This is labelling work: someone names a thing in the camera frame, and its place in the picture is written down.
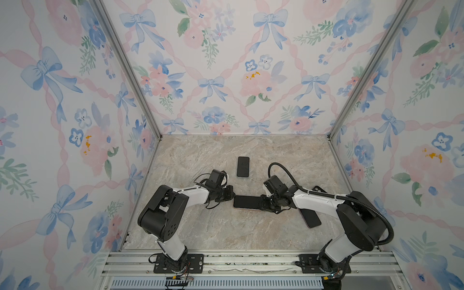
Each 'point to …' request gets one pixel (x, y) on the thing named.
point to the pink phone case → (245, 208)
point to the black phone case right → (318, 189)
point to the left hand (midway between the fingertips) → (236, 194)
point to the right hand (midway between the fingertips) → (257, 206)
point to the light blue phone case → (249, 167)
